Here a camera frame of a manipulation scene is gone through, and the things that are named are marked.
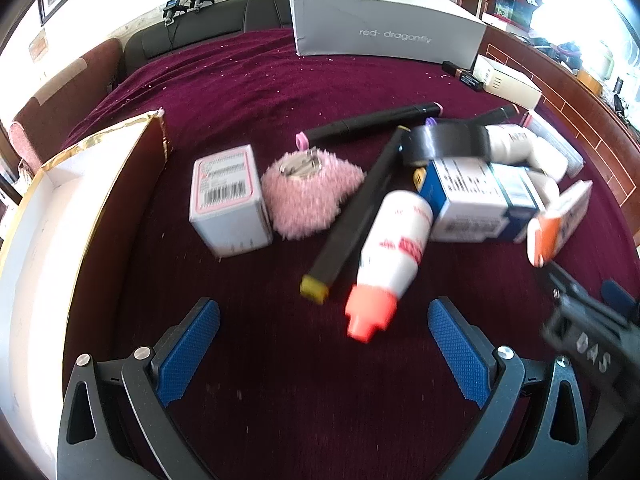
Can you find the maroon blanket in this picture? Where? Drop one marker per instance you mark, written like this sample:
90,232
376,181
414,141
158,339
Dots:
300,385

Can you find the black tape roll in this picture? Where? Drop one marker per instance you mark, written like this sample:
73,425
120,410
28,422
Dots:
445,142

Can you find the white orange tube box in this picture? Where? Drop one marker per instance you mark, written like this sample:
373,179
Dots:
555,230

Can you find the pink fluffy hair clip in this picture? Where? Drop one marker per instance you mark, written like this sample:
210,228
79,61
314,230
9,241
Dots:
300,205

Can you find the long grey barcode box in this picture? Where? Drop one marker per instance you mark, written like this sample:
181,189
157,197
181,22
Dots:
555,142

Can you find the small white barcode box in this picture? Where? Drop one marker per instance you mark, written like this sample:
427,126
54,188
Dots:
227,210

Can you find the black leather headboard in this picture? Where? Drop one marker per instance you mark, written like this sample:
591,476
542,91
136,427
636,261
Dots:
210,30

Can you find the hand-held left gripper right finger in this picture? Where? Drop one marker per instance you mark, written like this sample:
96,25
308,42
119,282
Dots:
460,355

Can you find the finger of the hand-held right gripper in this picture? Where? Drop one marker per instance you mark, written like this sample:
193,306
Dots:
620,297
557,280

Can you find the black device blue screen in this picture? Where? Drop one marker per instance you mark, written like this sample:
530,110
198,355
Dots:
174,7

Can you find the gold-edged white box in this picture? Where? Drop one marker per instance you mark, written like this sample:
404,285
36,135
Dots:
40,260

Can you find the grey shoe box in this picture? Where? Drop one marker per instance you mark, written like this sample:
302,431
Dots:
390,35

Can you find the small wall plaque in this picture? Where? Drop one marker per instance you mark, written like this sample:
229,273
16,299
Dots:
38,46

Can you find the white bottle orange cap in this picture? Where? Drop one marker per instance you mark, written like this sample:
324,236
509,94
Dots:
395,240

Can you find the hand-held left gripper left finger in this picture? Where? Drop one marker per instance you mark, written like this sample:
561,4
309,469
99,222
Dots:
187,350

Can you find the blue white medicine box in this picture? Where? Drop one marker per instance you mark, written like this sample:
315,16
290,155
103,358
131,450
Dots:
470,200

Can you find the white cardboard box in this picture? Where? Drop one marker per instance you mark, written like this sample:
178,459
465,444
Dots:
510,82

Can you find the white pill bottle green label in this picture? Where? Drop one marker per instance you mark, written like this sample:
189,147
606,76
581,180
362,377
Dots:
515,142

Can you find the maroon upholstered chair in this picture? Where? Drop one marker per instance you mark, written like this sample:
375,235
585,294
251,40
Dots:
60,95

